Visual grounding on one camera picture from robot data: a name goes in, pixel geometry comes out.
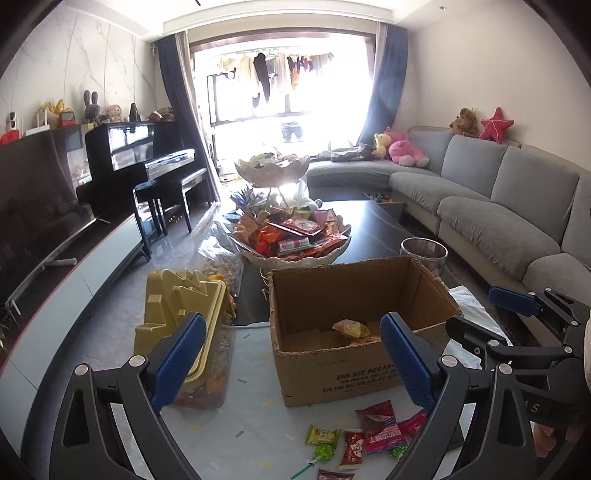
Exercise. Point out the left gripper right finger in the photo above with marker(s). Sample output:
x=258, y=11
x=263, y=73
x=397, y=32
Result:
x=500, y=441

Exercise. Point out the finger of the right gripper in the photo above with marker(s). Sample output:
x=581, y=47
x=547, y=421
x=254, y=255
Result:
x=524, y=304
x=471, y=336

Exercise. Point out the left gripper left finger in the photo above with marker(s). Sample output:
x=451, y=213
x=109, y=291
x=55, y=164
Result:
x=86, y=442

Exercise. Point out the beige yellow snack bag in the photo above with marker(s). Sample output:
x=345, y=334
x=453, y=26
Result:
x=352, y=330

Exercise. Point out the red heart snack packet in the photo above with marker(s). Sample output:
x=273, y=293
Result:
x=380, y=428

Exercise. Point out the green candy packet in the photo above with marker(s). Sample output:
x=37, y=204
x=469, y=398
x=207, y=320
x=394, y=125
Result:
x=318, y=436

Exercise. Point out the clear canister brown snacks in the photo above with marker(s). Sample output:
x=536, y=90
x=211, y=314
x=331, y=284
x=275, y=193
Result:
x=432, y=254

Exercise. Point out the right hand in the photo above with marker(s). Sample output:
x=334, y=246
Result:
x=545, y=439

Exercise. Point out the white tv cabinet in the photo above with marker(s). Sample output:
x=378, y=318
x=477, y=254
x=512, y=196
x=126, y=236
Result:
x=35, y=348

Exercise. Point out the grey curved sofa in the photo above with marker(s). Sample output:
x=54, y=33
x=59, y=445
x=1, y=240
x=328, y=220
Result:
x=519, y=216

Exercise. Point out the brown cardboard box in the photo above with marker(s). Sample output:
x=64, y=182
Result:
x=325, y=325

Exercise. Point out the red white snack packet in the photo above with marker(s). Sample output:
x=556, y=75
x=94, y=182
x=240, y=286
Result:
x=352, y=458

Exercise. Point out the clear jar yellow lid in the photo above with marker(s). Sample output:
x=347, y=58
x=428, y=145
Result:
x=186, y=337

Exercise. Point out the green lollipop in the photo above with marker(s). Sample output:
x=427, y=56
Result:
x=323, y=453

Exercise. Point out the red star pillow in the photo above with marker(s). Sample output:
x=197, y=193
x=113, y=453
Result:
x=494, y=128

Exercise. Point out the brown plush lion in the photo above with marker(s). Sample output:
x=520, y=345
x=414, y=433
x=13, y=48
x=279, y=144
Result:
x=465, y=124

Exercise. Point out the pink plush toy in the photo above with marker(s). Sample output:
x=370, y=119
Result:
x=403, y=152

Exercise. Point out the yellow plush toy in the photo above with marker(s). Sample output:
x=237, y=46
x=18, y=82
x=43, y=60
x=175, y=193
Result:
x=382, y=144

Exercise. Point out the white tiered snack stand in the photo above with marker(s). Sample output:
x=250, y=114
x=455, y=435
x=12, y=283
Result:
x=278, y=225

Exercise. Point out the clear plastic snack bag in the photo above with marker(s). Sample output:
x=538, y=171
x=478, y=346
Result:
x=214, y=251

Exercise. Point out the black television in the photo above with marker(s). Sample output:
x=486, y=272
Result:
x=39, y=208

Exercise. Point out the blue right curtain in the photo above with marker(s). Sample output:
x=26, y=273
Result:
x=389, y=80

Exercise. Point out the blue curtain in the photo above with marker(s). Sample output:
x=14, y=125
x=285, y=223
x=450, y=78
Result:
x=174, y=60
x=389, y=80

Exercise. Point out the black piano bench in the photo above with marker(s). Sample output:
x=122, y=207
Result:
x=174, y=192

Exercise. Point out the black upright piano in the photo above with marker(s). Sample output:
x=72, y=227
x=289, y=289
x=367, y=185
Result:
x=123, y=155

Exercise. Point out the grey rabbit figurine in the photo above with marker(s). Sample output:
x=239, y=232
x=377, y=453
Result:
x=92, y=108

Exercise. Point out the blue left curtain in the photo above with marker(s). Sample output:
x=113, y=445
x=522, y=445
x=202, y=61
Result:
x=174, y=60

